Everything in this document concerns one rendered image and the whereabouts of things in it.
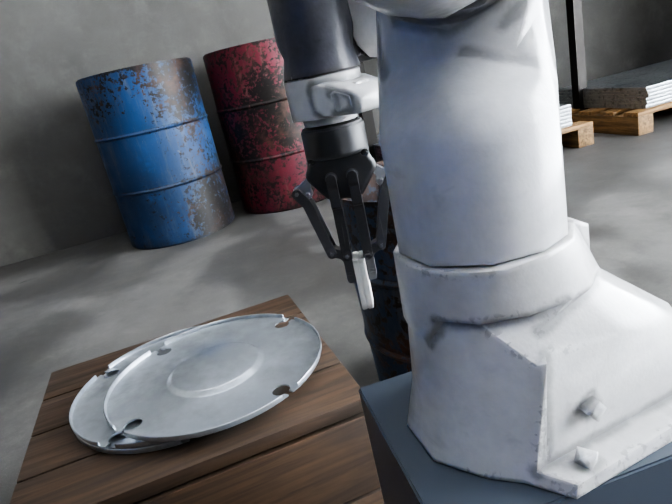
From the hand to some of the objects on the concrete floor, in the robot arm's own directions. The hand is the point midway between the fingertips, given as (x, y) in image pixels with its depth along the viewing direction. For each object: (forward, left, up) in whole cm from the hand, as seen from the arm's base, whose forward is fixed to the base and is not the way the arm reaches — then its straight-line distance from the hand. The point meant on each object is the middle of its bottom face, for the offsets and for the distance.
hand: (363, 280), depth 71 cm
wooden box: (+26, -7, -45) cm, 52 cm away
